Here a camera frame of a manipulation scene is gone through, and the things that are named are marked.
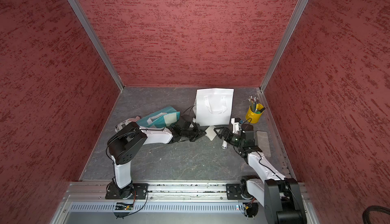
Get aluminium front rail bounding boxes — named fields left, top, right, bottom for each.
left=62, top=180, right=311, bottom=203

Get pencils in cup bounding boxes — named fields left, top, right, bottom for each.
left=249, top=96, right=266, bottom=114

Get white gift bag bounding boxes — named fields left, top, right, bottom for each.
left=194, top=88, right=234, bottom=127

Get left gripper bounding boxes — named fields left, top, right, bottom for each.
left=181, top=123, right=207, bottom=141

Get right corner aluminium post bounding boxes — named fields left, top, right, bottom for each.
left=260, top=0, right=309, bottom=93

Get perforated cable tray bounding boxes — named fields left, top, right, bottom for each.
left=69, top=202, right=244, bottom=214

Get black cable bottom right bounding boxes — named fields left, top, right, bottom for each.
left=362, top=205, right=390, bottom=224

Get corner aluminium post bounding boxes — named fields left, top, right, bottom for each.
left=260, top=0, right=309, bottom=93
left=67, top=0, right=125, bottom=92

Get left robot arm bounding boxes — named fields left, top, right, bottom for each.
left=105, top=115, right=206, bottom=200

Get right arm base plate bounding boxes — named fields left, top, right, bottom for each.
left=225, top=183, right=254, bottom=200

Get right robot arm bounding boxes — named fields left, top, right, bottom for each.
left=214, top=125, right=308, bottom=224

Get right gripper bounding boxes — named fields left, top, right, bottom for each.
left=214, top=127, right=244, bottom=147

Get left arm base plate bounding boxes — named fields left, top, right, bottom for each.
left=105, top=181, right=149, bottom=200

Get yellow pencil cup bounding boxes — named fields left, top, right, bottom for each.
left=245, top=104, right=266, bottom=123

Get small white stapler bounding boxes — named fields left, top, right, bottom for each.
left=222, top=141, right=228, bottom=149

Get white receipt long strip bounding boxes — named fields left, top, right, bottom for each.
left=163, top=112, right=180, bottom=127

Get teal gift bag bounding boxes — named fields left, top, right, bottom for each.
left=136, top=106, right=179, bottom=129

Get left corner aluminium post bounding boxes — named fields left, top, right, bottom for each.
left=67, top=0, right=125, bottom=92

